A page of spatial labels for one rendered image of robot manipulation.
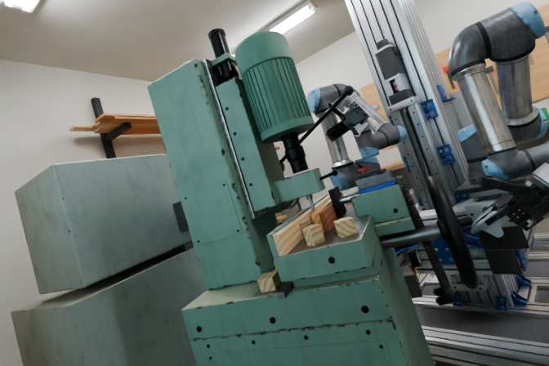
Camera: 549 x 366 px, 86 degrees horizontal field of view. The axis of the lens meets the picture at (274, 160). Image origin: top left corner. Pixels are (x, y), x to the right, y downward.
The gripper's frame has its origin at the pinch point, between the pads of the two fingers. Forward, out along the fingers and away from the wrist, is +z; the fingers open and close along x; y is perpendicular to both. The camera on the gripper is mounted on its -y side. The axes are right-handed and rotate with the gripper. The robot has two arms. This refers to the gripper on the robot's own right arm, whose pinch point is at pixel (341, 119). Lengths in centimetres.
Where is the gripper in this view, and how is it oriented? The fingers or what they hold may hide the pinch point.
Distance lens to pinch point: 101.9
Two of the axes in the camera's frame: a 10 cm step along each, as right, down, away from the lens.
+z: -4.0, 0.4, -9.2
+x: 6.1, 7.5, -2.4
